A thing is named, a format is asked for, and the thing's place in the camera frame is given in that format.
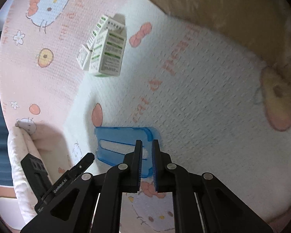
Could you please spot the brown cardboard box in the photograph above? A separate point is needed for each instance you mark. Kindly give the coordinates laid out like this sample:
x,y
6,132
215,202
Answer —
x,y
263,26

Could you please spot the large white green medicine box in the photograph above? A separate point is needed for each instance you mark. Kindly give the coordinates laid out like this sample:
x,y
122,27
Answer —
x,y
107,54

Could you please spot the small white green medicine box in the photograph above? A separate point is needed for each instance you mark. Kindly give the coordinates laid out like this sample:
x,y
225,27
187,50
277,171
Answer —
x,y
83,57

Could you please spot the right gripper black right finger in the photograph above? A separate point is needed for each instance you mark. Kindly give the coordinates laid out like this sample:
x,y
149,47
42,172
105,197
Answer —
x,y
202,203

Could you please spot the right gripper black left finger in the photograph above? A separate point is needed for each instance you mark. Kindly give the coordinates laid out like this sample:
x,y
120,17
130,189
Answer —
x,y
92,203

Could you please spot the pink Hello Kitty blanket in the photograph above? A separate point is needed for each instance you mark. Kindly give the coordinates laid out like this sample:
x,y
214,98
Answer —
x,y
217,106

